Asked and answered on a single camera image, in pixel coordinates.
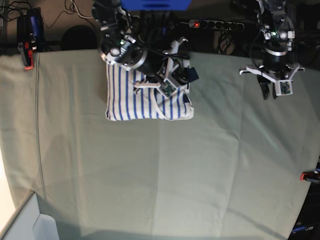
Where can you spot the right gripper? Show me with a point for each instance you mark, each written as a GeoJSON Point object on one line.
{"type": "Point", "coordinates": [175, 68]}

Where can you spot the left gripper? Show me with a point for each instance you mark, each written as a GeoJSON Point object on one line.
{"type": "Point", "coordinates": [264, 76]}

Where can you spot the blue white striped t-shirt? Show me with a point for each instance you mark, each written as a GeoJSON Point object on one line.
{"type": "Point", "coordinates": [123, 104]}

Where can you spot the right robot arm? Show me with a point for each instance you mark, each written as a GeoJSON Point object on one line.
{"type": "Point", "coordinates": [147, 43]}

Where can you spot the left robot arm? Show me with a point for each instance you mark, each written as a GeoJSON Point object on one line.
{"type": "Point", "coordinates": [278, 33]}

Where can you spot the black power strip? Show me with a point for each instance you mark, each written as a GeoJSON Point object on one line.
{"type": "Point", "coordinates": [217, 25]}

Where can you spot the blue plastic box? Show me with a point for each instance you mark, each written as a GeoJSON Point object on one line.
{"type": "Point", "coordinates": [155, 5]}

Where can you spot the green table cloth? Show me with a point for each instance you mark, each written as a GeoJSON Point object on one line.
{"type": "Point", "coordinates": [232, 172]}

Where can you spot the right red table clamp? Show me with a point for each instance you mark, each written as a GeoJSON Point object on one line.
{"type": "Point", "coordinates": [311, 176]}

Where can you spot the black round floor object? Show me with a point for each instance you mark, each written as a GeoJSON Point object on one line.
{"type": "Point", "coordinates": [79, 37]}

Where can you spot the white plastic bin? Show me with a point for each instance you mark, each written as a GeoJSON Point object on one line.
{"type": "Point", "coordinates": [28, 223]}

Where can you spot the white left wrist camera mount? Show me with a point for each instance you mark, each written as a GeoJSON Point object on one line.
{"type": "Point", "coordinates": [283, 88]}

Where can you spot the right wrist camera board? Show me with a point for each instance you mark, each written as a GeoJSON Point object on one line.
{"type": "Point", "coordinates": [167, 89]}

